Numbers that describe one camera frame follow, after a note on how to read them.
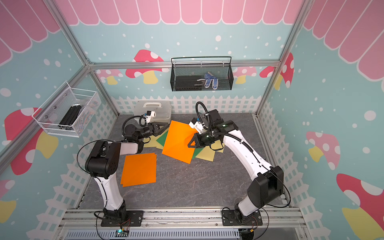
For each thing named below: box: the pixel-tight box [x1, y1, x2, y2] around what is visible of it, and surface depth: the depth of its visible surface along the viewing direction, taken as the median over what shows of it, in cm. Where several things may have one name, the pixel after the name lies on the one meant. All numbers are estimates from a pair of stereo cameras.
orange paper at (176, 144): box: [162, 120, 198, 164], surface depth 80 cm
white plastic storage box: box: [133, 100, 172, 124], surface depth 112 cm
